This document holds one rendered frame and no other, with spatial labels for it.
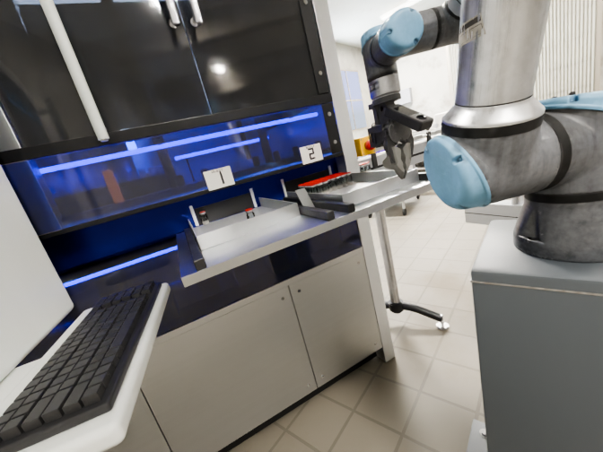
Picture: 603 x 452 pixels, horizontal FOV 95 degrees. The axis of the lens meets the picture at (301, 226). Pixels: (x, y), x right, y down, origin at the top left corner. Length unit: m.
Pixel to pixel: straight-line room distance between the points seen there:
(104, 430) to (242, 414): 0.86
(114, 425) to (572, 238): 0.64
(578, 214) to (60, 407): 0.71
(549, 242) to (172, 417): 1.12
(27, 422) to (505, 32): 0.68
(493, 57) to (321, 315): 0.98
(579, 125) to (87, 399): 0.70
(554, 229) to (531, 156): 0.14
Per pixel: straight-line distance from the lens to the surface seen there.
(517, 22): 0.42
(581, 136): 0.52
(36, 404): 0.51
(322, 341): 1.23
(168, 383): 1.12
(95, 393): 0.45
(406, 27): 0.68
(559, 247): 0.56
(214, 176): 0.92
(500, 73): 0.43
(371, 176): 0.99
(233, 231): 0.68
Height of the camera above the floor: 1.04
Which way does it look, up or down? 15 degrees down
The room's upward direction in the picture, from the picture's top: 14 degrees counter-clockwise
